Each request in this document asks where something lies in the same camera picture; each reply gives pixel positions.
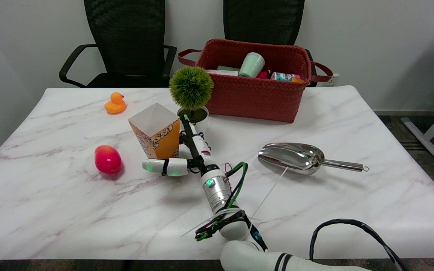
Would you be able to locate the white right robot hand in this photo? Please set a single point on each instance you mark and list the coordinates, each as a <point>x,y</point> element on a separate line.
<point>202,150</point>

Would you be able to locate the orange popcorn box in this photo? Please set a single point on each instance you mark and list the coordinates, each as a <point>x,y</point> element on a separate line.
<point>156,135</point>

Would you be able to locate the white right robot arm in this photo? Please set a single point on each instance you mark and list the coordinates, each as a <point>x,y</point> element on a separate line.
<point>219,194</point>

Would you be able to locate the white flat box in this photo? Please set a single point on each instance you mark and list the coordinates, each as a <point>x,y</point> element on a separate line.
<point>222,72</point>

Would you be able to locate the green flat box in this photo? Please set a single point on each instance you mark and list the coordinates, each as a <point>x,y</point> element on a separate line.
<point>227,68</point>

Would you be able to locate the green ball plant white pot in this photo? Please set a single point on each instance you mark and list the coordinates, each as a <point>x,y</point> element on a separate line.
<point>191,87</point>

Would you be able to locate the red woven basket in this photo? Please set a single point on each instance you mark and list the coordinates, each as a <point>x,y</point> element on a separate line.
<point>254,98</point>

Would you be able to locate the white zip tie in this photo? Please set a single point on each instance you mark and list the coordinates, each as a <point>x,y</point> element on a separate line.
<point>269,192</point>

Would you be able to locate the silver metal scoop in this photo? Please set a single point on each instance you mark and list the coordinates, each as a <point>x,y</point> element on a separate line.
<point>292,157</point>

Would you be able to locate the red toy mango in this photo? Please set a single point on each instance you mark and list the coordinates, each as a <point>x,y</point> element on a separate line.
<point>107,159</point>

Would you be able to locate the pink small item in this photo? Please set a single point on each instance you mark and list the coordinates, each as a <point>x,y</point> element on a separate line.
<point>263,75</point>

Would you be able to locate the orange rubber duck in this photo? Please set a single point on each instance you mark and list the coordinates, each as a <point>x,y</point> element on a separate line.
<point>115,105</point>

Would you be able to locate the pale green paper cup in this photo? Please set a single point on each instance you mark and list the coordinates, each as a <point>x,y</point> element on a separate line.
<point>251,65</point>

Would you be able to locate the teal printed can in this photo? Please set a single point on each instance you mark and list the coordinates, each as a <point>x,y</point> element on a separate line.
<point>283,76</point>

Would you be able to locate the orange small item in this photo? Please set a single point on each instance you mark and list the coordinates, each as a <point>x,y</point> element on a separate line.
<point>298,80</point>

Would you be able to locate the black mesh armrest office chair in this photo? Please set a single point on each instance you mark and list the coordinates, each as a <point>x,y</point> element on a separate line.
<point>126,37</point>

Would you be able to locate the white wall outlet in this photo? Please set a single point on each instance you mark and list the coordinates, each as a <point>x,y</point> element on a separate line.
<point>332,79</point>

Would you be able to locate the white desk frame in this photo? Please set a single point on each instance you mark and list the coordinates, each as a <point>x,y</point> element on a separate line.
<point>428,137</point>

